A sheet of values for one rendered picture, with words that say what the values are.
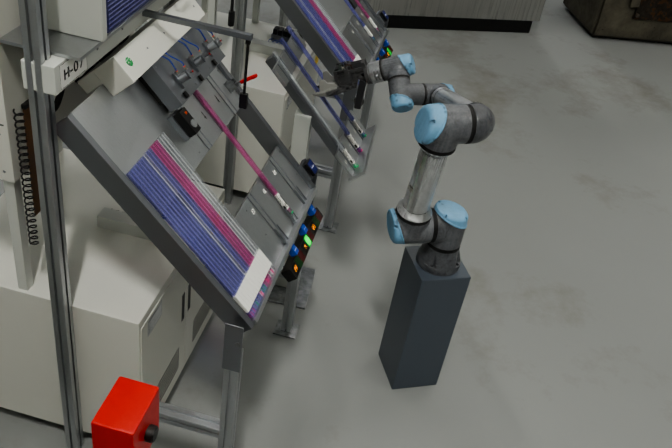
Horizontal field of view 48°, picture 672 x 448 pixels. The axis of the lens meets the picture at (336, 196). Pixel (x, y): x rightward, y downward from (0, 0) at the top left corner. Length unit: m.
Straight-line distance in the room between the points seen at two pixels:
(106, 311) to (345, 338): 1.15
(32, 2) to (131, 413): 0.90
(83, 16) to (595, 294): 2.61
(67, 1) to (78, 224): 0.89
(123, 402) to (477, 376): 1.64
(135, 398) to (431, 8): 4.43
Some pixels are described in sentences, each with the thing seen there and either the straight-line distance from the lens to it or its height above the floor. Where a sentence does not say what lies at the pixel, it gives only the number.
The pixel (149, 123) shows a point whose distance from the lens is 2.06.
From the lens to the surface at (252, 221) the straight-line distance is 2.22.
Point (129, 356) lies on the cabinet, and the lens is 2.29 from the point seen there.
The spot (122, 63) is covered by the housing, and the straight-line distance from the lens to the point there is 1.97.
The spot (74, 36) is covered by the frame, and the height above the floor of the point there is 1.39.
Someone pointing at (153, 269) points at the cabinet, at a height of 0.62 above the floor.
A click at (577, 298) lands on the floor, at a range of 3.60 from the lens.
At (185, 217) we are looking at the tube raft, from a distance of 1.99.
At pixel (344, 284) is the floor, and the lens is 3.28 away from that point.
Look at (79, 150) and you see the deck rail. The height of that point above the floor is 1.15.
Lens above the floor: 2.18
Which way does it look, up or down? 35 degrees down
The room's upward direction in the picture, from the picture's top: 10 degrees clockwise
